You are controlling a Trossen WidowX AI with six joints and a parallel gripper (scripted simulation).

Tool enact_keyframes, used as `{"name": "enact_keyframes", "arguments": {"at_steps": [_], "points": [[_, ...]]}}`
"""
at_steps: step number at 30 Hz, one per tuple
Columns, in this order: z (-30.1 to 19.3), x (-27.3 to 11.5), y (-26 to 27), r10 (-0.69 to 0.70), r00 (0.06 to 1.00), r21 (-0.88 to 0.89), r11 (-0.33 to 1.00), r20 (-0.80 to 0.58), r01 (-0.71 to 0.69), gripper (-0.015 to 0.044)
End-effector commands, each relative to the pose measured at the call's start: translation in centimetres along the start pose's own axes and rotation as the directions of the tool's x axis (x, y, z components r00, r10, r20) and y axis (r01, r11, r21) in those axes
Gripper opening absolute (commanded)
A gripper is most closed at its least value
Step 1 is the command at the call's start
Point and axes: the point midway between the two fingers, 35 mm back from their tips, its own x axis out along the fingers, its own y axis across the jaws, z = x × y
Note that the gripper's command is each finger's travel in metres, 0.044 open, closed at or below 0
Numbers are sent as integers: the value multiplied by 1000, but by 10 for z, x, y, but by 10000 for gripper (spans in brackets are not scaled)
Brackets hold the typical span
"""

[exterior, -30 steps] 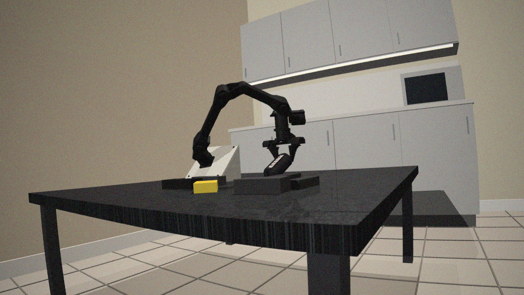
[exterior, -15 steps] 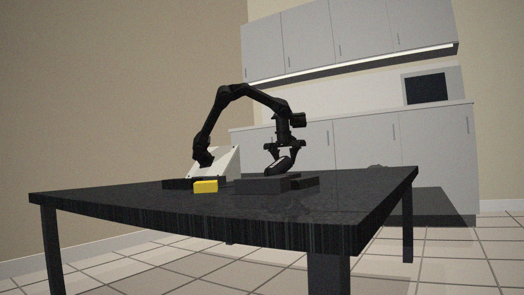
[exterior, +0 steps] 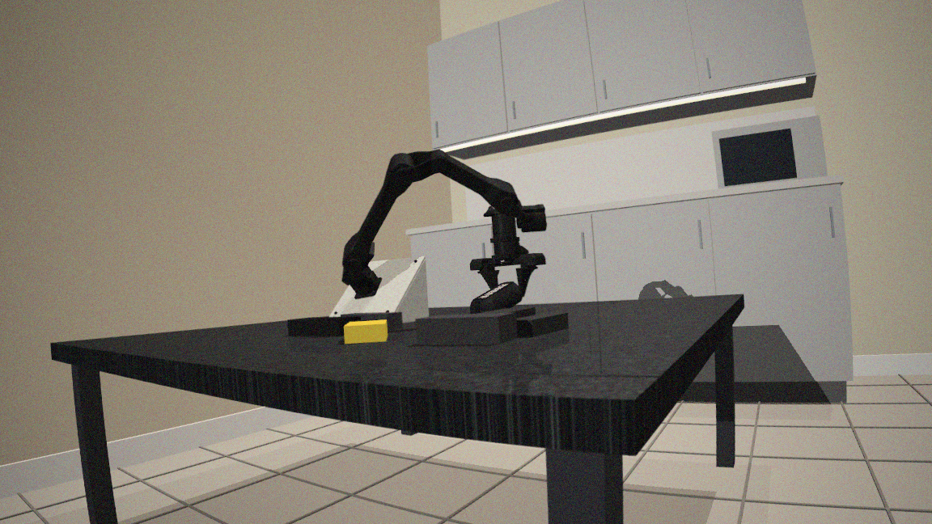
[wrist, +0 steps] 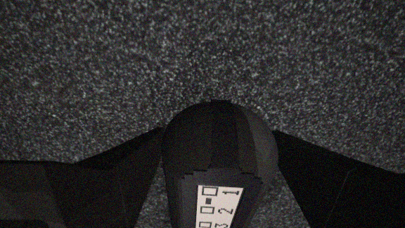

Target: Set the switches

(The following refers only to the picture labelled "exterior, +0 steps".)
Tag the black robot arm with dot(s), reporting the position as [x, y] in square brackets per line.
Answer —
[403, 170]

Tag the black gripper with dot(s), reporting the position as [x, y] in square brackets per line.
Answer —
[505, 248]

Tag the yellow rectangular block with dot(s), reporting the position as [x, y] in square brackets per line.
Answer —
[366, 331]

